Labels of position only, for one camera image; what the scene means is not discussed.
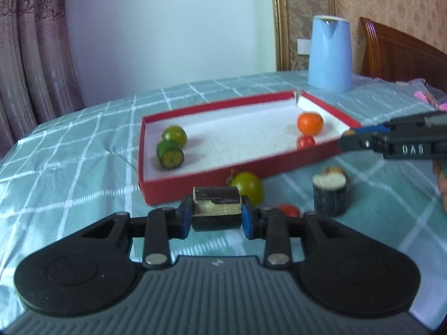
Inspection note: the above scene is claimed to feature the dark sugarcane piece large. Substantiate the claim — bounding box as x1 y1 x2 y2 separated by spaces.
312 172 348 217

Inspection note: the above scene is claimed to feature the green jujube fruit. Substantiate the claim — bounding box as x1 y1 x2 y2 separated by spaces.
226 172 265 207

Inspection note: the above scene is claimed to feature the gold wall frame moulding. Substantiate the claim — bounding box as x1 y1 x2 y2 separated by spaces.
273 0 337 70

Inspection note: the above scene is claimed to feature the dark sugarcane piece small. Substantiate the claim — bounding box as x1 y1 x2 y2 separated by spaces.
192 187 242 231

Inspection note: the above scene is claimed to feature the brown longan fruit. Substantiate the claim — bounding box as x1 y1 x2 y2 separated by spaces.
322 166 347 176

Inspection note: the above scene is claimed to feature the orange tangerine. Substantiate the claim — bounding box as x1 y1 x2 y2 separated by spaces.
296 112 324 136

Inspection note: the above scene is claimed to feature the red cherry tomato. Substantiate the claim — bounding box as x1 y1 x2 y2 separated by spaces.
277 204 301 218
296 135 316 149

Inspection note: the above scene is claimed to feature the pink item on bed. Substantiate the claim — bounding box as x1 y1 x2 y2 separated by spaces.
414 91 447 112

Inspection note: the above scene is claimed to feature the teal plaid bedsheet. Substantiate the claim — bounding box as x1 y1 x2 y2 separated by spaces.
1 70 446 327

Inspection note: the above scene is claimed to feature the person right hand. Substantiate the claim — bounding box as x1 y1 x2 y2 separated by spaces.
433 160 447 212

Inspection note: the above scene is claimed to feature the green round fruit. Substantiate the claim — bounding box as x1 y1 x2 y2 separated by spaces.
161 125 188 147

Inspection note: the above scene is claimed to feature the wooden headboard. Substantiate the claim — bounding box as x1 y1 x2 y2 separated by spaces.
360 17 447 92

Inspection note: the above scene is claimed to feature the white wall socket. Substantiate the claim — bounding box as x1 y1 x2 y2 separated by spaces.
297 39 312 56

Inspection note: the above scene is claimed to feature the green cucumber piece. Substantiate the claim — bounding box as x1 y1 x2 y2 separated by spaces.
156 140 184 169

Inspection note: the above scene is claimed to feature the blue electric kettle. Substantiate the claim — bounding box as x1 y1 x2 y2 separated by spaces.
308 15 353 92

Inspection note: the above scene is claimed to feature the red shallow cardboard box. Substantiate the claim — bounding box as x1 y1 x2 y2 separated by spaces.
138 91 361 206

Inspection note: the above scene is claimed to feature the pink patterned curtain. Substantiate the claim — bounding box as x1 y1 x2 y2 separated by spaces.
0 0 84 155

